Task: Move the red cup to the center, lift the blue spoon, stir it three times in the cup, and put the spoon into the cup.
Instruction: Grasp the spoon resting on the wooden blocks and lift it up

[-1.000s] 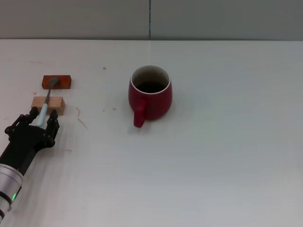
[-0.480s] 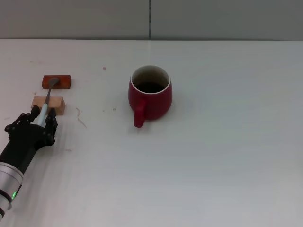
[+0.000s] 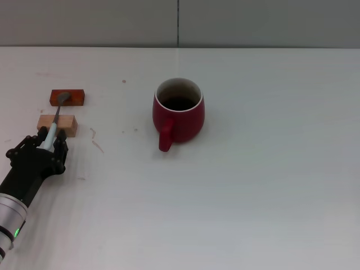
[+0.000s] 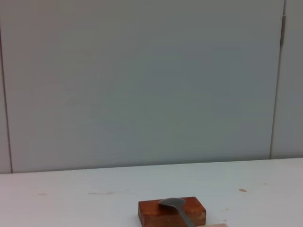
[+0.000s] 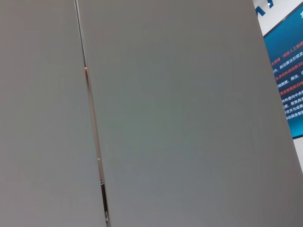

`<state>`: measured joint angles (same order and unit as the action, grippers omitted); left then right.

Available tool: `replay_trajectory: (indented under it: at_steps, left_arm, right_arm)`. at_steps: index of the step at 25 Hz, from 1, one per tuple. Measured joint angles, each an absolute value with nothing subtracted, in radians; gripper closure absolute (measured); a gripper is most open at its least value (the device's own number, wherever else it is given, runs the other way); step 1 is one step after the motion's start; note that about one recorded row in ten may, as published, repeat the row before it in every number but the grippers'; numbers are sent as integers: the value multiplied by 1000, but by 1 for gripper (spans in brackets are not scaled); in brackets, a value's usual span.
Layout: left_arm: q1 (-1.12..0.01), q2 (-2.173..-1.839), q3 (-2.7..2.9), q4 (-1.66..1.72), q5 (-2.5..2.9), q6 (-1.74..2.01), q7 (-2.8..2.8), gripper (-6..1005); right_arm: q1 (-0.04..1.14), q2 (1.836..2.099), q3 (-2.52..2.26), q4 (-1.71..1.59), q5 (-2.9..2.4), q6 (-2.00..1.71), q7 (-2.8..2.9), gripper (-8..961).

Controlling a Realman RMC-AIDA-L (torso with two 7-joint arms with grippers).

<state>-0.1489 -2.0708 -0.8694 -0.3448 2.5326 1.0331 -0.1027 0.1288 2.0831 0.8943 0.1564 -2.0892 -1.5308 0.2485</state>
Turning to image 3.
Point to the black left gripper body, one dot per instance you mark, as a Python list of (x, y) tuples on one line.
[(31, 168)]

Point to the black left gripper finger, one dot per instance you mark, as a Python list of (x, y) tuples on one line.
[(26, 146), (61, 146)]

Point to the red ceramic cup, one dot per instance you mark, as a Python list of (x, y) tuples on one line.
[(182, 123)]

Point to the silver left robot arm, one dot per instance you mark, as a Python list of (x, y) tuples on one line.
[(11, 219)]

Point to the light wooden block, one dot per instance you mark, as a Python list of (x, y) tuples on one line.
[(67, 123)]

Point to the red-brown wooden block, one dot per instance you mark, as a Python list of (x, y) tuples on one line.
[(76, 97)]

